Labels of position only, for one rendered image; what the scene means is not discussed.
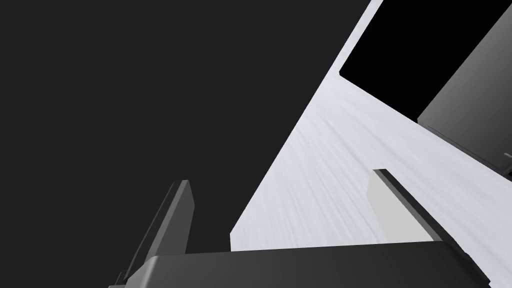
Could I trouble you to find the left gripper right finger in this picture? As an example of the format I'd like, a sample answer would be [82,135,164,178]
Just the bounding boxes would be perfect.
[367,168,451,245]

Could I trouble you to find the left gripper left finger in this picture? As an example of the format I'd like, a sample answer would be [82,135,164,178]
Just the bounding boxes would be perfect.
[119,179,196,281]

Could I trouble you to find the grey flat cabinet panel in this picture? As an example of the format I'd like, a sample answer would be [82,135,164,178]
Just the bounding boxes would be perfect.
[416,3,512,177]

